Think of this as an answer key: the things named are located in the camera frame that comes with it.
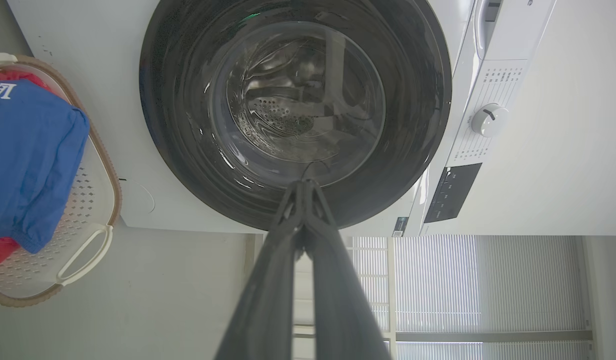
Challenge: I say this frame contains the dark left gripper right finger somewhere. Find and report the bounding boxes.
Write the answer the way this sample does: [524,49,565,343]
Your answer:
[303,180,392,360]

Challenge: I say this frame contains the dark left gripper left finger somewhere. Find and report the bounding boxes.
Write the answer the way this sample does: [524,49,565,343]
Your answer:
[214,181,306,360]

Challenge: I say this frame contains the round glass washing machine door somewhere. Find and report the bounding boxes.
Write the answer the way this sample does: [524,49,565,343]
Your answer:
[139,0,453,232]

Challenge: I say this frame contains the white washing machine body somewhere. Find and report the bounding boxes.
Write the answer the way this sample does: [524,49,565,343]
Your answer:
[7,0,559,238]

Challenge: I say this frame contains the white window blinds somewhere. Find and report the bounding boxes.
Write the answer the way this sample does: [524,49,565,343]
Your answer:
[348,236,595,360]

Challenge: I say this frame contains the black display panel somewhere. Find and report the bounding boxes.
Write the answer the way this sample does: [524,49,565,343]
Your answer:
[423,162,483,224]

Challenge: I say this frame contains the round filter cover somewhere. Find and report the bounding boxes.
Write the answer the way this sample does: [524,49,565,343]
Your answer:
[119,177,156,215]

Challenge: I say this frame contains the white laundry basket brown rim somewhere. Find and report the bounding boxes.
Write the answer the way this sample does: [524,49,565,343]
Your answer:
[0,52,123,308]

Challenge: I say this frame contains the white round control knob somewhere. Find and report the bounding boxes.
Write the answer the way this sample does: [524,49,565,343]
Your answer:
[471,103,510,138]

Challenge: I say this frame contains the blue garment white lettering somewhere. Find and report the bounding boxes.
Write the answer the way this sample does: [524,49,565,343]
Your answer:
[0,79,91,255]

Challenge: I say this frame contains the white detergent drawer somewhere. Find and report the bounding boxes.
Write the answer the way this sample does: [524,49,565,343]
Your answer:
[474,0,505,62]

